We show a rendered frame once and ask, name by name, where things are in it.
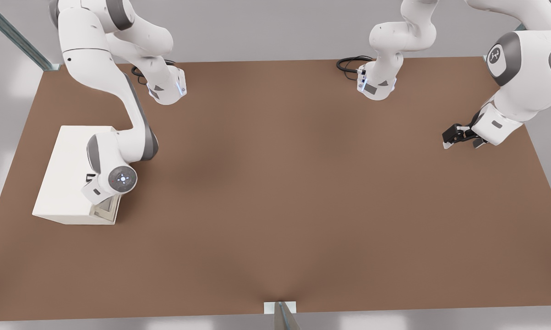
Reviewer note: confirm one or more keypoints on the white oven door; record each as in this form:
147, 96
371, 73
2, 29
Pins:
106, 211

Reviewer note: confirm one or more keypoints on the white oven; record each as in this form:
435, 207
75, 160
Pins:
64, 178

